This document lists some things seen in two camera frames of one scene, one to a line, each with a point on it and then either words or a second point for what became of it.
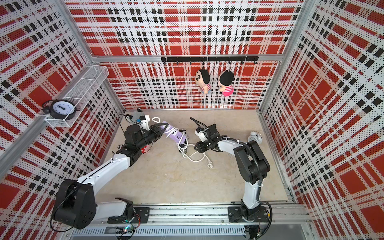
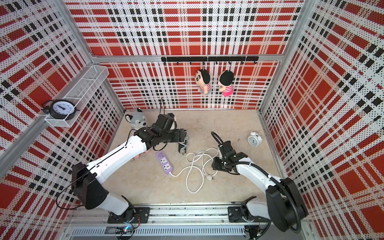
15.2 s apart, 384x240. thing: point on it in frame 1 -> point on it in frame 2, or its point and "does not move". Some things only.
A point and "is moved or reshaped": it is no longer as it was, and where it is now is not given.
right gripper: [200, 148] -> [215, 165]
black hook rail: [241, 59] does not move
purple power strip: [174, 134] is moved or reshaped
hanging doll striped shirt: [202, 78] does not move
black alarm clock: [60, 109] does not move
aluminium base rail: [285, 221] does not move
